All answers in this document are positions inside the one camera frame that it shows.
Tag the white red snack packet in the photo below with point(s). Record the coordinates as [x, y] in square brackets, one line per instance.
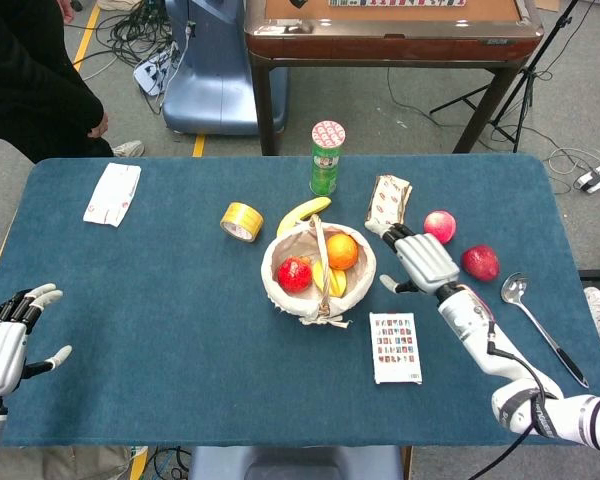
[388, 200]

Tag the green chip can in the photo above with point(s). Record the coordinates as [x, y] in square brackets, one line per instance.
[326, 165]

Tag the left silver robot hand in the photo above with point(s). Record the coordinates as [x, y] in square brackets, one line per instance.
[0, 350]

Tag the bright red apple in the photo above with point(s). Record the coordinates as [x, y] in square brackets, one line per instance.
[295, 275]

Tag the cloth lined wicker basket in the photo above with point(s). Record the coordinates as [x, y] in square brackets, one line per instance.
[320, 295]

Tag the blue table mat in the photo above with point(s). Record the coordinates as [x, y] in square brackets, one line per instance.
[180, 325]

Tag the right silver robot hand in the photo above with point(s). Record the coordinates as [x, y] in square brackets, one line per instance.
[425, 260]

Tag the yellow mango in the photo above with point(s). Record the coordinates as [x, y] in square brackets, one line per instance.
[332, 282]

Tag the yellow tape roll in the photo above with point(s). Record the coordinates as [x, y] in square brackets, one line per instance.
[241, 221]

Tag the dark red apple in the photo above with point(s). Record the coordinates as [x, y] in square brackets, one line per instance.
[481, 263]

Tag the metal ladle spoon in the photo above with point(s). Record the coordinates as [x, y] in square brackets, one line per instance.
[514, 290]

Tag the orange fruit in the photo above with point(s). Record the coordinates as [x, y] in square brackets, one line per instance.
[342, 251]

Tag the yellow banana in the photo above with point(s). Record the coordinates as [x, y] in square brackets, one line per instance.
[300, 212]

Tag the white tissue packet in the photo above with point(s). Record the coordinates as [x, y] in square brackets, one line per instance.
[112, 194]

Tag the white picture card box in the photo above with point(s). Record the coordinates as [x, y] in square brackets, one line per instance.
[395, 350]

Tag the brown mahjong table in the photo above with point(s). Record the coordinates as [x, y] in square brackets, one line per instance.
[390, 35]

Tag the black tripod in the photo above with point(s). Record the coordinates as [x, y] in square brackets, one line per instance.
[525, 75]

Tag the blue robot torso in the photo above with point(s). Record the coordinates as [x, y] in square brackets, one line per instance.
[295, 464]

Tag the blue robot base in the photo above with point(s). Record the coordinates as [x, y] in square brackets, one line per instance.
[215, 75]

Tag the pink apple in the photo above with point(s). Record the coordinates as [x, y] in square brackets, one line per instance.
[441, 225]

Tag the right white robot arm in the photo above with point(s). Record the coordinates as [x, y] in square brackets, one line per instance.
[480, 335]

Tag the person in black clothes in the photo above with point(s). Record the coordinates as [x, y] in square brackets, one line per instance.
[25, 75]

